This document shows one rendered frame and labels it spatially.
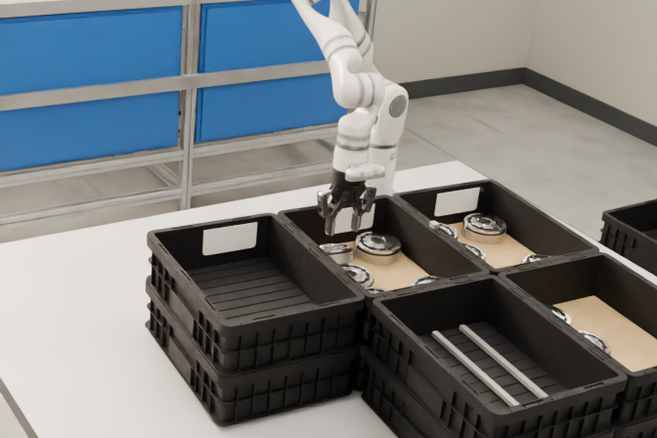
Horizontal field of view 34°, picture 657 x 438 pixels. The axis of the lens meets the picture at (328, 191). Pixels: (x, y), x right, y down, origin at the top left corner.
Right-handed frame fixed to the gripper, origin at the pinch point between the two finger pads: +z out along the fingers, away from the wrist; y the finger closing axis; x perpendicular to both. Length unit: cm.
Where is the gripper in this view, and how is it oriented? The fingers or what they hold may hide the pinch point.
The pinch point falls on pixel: (342, 226)
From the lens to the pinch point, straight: 235.6
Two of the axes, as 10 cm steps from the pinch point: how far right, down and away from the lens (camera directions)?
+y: -8.7, 1.2, -4.8
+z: -1.0, 9.0, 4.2
